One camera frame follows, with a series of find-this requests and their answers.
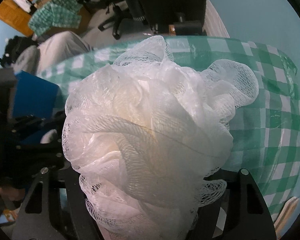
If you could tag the blue cardboard box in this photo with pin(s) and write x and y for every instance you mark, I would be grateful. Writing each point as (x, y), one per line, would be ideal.
(32, 103)

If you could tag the black backpack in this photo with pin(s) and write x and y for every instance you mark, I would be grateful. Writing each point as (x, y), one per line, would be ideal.
(15, 46)

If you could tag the wooden wardrobe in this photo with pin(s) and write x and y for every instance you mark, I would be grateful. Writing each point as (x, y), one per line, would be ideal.
(16, 17)

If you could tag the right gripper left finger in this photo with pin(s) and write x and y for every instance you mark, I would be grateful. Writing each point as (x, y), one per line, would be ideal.
(54, 208)

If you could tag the black office chair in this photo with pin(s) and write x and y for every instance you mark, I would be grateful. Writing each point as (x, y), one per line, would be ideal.
(122, 9)

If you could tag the white mesh bath loofah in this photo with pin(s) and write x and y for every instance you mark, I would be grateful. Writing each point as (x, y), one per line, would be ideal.
(144, 134)

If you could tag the grey covered bed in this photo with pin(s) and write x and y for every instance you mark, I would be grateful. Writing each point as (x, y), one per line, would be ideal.
(54, 50)

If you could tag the green white checkered tablecloth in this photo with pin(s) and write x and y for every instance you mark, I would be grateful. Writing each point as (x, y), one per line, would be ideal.
(266, 133)

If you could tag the black device on wooden box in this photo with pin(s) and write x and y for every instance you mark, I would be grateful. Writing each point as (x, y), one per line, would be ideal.
(186, 28)

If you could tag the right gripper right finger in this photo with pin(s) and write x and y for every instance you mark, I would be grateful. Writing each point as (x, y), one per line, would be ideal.
(247, 216)

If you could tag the large black cabinet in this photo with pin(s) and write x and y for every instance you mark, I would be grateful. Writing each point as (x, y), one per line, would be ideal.
(161, 13)

